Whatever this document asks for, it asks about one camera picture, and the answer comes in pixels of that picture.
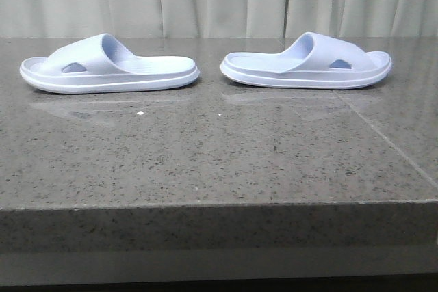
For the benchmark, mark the light blue slipper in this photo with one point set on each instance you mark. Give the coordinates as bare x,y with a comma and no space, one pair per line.
313,61
101,64

